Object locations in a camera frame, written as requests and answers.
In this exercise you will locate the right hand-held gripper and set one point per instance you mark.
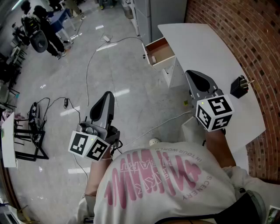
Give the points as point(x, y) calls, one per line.
point(214, 113)

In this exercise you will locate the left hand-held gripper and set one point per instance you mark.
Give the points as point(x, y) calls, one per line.
point(96, 144)

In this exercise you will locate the white drawer with brown inside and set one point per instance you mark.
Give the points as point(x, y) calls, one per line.
point(160, 53)

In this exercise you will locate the small cylinder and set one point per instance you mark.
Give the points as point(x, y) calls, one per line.
point(154, 59)

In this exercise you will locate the black shoulder bag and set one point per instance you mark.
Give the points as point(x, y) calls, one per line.
point(240, 210)

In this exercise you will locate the person's left forearm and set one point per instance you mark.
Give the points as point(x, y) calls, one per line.
point(98, 175)

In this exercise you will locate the person's right forearm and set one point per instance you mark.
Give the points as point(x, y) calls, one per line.
point(218, 148)

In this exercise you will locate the yellow green floor marker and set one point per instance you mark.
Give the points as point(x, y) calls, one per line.
point(186, 102)

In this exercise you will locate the black power brick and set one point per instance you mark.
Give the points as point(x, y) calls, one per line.
point(65, 102)

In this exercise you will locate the black power adapter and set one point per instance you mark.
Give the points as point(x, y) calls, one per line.
point(237, 89)

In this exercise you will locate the white perforated clog shoe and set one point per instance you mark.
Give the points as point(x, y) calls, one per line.
point(155, 141)

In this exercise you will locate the black handheld device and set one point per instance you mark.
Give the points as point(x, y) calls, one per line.
point(33, 111)

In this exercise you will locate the white power strip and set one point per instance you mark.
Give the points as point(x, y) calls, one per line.
point(106, 38)

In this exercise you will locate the grey metal cabinet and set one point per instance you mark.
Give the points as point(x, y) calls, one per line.
point(162, 13)

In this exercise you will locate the black metal stand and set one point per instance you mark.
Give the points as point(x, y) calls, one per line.
point(32, 156)

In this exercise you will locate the pink patterned cloth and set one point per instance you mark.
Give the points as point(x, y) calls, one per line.
point(20, 116)

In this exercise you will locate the white shelf rack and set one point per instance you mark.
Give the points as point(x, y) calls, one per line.
point(134, 19)

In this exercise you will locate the white shirt with pink print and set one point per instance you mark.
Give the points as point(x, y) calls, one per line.
point(164, 186)

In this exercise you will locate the white side table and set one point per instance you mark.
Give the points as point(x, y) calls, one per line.
point(8, 142)

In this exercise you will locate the brown bag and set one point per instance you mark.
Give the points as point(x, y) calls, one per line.
point(129, 13)

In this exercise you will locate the black folded stands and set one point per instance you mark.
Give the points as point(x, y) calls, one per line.
point(8, 72)

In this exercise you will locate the grey rounded chair back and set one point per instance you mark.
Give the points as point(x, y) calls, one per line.
point(35, 37)

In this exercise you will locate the blue table with white legs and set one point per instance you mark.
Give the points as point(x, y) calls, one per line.
point(58, 20)

